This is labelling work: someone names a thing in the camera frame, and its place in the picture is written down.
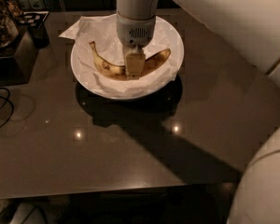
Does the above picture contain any white bowl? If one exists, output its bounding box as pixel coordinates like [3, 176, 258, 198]
[70, 13, 185, 101]

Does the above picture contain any black cable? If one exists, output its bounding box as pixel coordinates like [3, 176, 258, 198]
[0, 87, 16, 131]

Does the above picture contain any dark box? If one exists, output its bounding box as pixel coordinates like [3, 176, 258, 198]
[0, 26, 38, 86]

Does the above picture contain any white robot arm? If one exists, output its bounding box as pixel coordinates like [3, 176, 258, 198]
[117, 0, 280, 224]

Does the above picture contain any glass jar with snacks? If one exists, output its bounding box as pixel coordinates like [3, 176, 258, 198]
[0, 0, 21, 50]

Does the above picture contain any black cup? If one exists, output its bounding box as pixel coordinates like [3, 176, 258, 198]
[21, 12, 49, 49]

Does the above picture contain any yellow spotted banana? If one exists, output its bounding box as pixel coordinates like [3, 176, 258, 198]
[89, 41, 171, 81]

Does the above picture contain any white paper towel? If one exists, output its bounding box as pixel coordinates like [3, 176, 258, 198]
[59, 14, 178, 99]

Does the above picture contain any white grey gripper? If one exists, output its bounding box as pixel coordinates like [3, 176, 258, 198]
[117, 13, 156, 79]

